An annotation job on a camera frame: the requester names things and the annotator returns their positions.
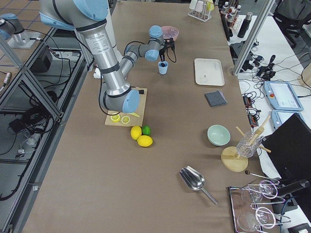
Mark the aluminium frame post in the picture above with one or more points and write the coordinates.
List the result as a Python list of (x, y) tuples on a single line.
[(268, 4)]

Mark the mint green bowl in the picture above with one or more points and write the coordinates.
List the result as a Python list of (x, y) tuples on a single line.
[(218, 135)]

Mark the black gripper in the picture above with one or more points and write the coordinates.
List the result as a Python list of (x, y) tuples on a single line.
[(163, 51)]

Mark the white cup rack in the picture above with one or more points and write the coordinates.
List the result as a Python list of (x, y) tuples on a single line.
[(201, 9)]

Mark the black teleoperation device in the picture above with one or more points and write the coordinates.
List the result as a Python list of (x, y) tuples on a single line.
[(266, 72)]

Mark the green lime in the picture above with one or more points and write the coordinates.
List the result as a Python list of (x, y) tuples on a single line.
[(146, 130)]

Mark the bamboo cutting board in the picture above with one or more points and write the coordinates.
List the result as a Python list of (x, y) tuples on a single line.
[(129, 103)]

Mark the yellow lemon upper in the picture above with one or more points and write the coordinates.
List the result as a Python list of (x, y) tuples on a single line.
[(136, 132)]

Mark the clear textured glass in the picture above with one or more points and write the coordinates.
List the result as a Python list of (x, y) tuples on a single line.
[(248, 145)]

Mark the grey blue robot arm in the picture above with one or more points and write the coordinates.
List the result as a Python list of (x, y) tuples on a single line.
[(89, 18)]

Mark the lemon half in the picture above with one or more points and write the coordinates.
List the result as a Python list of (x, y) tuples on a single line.
[(115, 118), (125, 119)]

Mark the black computer monitor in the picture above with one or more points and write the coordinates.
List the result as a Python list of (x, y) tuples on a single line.
[(290, 147)]

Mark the lemon half lower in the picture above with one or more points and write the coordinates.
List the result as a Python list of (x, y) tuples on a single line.
[(125, 119)]

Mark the yellow lemon lower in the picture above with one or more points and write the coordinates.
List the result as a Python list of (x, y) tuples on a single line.
[(145, 141)]

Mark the yellow lemon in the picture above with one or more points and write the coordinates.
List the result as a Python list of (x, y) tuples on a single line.
[(145, 141), (136, 132)]

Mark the wire glass rack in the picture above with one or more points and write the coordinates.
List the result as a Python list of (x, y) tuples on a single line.
[(268, 219)]

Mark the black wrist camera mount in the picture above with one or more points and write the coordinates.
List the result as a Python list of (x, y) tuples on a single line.
[(170, 44)]

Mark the light blue monitor device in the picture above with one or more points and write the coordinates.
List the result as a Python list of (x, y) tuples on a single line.
[(282, 96)]

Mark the pile of clear ice cubes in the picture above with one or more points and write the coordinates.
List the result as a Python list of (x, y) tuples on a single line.
[(171, 31)]

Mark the black power box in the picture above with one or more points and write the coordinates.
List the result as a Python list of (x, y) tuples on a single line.
[(42, 62)]

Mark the pink bowl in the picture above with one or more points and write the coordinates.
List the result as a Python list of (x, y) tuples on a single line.
[(176, 36)]

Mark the silver metal object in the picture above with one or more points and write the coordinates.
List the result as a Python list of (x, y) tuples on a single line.
[(195, 181)]

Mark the grey folded cloth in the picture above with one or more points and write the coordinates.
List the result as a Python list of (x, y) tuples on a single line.
[(215, 98)]

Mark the clear wine glass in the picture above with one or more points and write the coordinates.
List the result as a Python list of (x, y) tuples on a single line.
[(248, 222)]

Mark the copper wire rack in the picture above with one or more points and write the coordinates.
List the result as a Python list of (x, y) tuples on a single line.
[(233, 21)]

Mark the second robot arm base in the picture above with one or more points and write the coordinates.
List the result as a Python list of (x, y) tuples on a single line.
[(12, 30)]

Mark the wooden stand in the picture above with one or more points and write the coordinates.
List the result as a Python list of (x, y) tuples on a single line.
[(235, 158)]

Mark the light blue plastic cup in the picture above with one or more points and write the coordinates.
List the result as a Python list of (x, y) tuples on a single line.
[(162, 67)]

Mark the lemon half upper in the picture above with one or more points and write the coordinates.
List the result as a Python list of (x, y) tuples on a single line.
[(115, 118)]

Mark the black thermos bottle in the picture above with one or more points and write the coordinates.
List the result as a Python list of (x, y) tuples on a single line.
[(245, 25)]

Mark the black office chair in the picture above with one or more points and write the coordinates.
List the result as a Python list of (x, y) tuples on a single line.
[(291, 15)]

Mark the cream rabbit tray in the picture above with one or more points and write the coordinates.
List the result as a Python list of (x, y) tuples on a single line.
[(208, 72)]

